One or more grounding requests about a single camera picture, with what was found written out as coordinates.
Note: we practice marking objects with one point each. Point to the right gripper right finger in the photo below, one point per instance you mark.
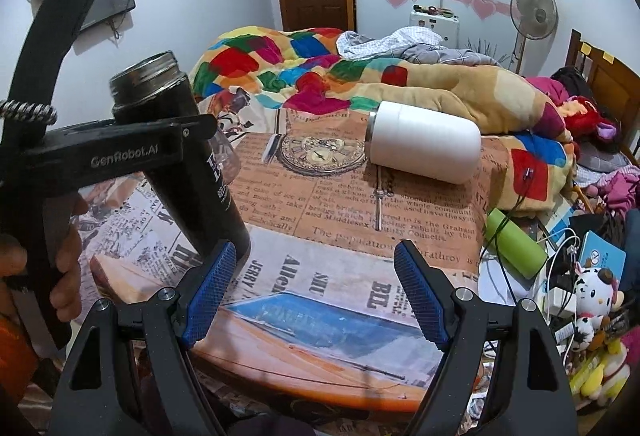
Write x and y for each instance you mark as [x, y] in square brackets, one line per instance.
[528, 393]

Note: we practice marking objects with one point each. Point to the white striped cloth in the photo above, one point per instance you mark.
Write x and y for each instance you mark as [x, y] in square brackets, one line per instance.
[417, 45]

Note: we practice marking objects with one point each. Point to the black thermos bottle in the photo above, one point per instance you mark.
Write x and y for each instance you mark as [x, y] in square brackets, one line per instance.
[156, 93]

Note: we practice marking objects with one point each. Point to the red plush toy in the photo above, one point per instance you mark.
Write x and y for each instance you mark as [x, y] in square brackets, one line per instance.
[583, 119]

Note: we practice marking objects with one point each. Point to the green cylindrical bottle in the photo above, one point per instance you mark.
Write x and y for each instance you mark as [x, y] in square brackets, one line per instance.
[522, 253]

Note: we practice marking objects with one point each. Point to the white small cabinet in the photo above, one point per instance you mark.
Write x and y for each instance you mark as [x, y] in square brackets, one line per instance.
[441, 20]

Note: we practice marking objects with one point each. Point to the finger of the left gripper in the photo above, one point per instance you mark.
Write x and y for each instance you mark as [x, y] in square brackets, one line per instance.
[191, 186]

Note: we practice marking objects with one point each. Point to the white thermos cup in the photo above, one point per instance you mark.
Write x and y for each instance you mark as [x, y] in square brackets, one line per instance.
[423, 142]

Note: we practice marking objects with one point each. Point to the standing electric fan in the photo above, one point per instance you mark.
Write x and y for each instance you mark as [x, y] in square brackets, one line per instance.
[535, 23]

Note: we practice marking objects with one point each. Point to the white cow plush toy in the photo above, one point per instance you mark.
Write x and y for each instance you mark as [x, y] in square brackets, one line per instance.
[596, 295]

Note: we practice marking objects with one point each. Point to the clear glass cup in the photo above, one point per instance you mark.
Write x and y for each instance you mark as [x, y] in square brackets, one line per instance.
[227, 160]

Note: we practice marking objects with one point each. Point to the colourful patchwork blanket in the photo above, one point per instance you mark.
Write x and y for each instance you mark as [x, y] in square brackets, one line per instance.
[301, 70]

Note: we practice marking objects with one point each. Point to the newspaper print tablecloth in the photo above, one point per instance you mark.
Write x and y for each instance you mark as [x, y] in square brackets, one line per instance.
[316, 312]

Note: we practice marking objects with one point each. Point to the wooden headboard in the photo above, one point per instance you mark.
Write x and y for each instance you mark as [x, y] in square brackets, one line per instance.
[614, 86]

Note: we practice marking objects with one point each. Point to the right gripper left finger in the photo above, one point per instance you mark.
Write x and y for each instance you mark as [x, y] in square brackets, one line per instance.
[99, 391]

